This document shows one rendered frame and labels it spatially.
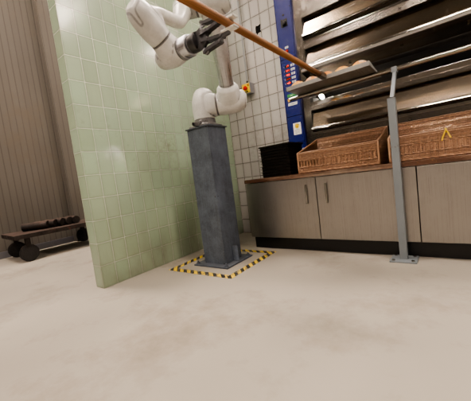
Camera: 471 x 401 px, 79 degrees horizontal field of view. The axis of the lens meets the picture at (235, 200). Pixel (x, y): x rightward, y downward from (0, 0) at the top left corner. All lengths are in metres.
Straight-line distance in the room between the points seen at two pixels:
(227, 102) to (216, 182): 0.56
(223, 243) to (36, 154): 3.24
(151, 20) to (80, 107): 0.95
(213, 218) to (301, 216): 0.65
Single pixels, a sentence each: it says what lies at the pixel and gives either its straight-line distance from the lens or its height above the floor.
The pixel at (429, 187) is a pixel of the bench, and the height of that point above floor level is 0.42.
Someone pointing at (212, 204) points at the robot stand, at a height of 0.44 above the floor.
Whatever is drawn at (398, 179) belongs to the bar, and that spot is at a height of 0.48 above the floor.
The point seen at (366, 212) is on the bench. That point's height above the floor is 0.28.
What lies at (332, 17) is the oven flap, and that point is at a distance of 2.82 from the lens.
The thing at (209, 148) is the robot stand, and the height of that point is 0.84.
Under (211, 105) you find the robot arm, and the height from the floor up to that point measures 1.13.
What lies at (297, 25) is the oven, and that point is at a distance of 2.94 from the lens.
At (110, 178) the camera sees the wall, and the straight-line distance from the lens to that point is 2.13.
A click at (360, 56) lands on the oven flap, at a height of 1.39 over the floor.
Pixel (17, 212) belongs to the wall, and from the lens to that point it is 4.51.
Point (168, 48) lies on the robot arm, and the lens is 1.39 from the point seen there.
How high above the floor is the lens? 0.62
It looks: 5 degrees down
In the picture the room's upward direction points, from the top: 7 degrees counter-clockwise
